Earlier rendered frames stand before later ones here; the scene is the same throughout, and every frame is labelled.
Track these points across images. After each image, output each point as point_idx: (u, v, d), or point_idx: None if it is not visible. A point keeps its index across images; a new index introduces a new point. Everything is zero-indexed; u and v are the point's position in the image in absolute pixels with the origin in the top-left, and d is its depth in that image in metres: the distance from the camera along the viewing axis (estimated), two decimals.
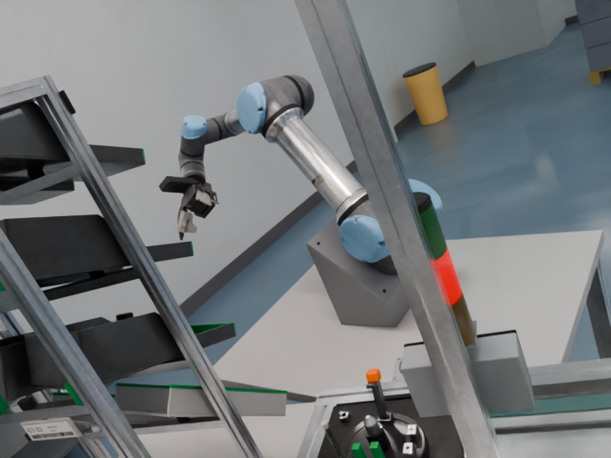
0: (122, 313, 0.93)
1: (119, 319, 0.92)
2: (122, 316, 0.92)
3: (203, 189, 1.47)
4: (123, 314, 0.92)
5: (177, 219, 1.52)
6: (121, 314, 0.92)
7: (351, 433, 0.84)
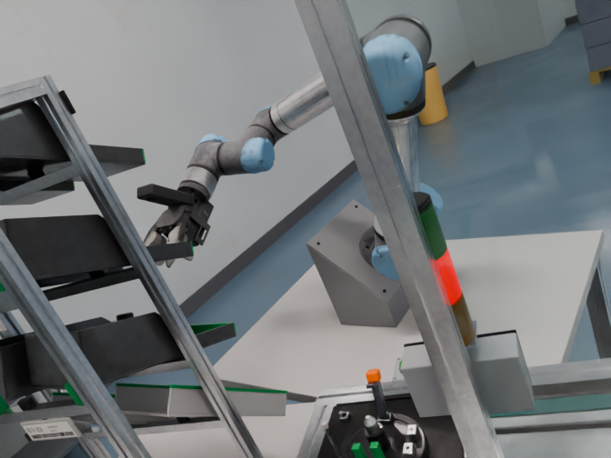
0: (123, 313, 0.93)
1: (119, 319, 0.92)
2: (123, 316, 0.92)
3: (183, 232, 1.02)
4: (123, 314, 0.92)
5: (144, 240, 1.07)
6: (121, 314, 0.92)
7: (351, 433, 0.84)
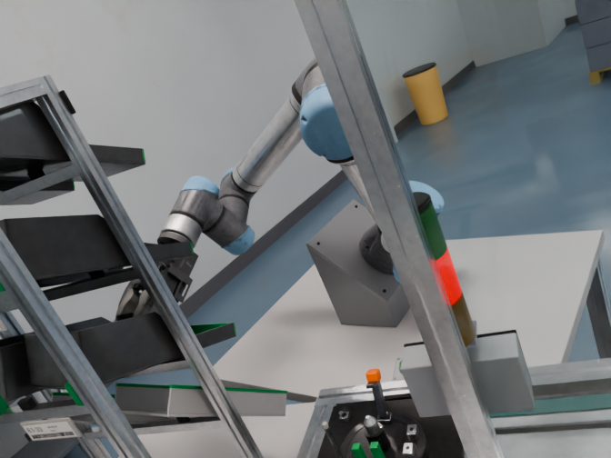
0: (123, 313, 0.93)
1: (120, 319, 0.92)
2: (123, 316, 0.92)
3: None
4: (123, 314, 0.92)
5: (121, 299, 0.98)
6: (122, 314, 0.92)
7: (351, 433, 0.84)
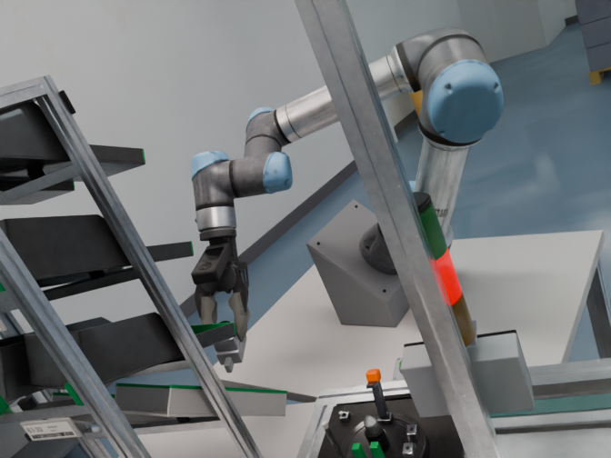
0: None
1: None
2: None
3: (246, 302, 0.96)
4: None
5: (197, 309, 0.97)
6: None
7: (351, 433, 0.84)
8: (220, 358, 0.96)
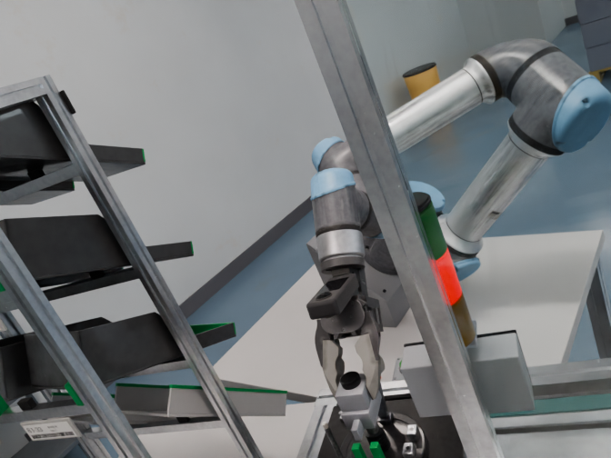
0: (347, 378, 0.75)
1: (352, 387, 0.74)
2: (355, 383, 0.74)
3: (378, 346, 0.75)
4: (354, 381, 0.74)
5: (318, 356, 0.79)
6: (353, 382, 0.74)
7: (351, 433, 0.84)
8: (346, 421, 0.75)
